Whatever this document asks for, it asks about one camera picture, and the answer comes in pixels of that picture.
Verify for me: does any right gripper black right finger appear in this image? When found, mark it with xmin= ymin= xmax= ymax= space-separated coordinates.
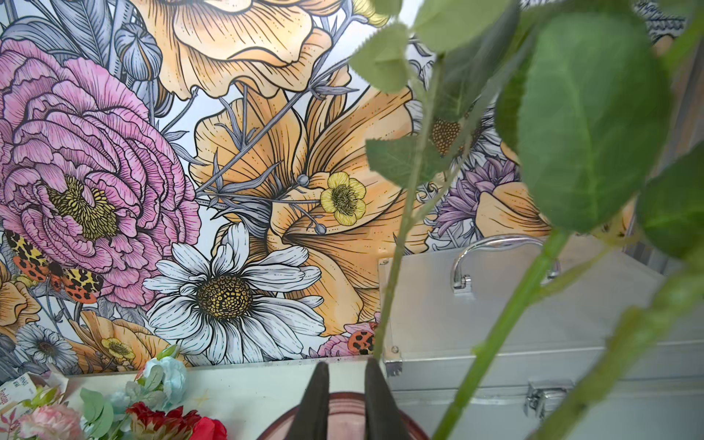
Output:
xmin=365 ymin=359 xmax=412 ymax=440

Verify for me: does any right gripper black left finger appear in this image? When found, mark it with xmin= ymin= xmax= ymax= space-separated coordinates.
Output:
xmin=285 ymin=362 xmax=330 ymax=440

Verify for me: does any pink rose stem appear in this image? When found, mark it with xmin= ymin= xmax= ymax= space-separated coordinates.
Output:
xmin=349 ymin=1 xmax=525 ymax=359
xmin=434 ymin=1 xmax=671 ymax=439

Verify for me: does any dark pink glass vase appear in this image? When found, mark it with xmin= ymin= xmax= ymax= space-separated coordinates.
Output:
xmin=258 ymin=392 xmax=429 ymax=439

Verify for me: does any silver first aid case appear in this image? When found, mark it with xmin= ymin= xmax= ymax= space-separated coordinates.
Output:
xmin=378 ymin=233 xmax=704 ymax=440

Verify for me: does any white pink flower stem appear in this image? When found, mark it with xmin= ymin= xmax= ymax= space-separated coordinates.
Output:
xmin=79 ymin=346 xmax=187 ymax=439

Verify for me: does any red white small box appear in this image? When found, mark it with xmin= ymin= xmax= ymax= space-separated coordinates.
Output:
xmin=0 ymin=373 xmax=37 ymax=411

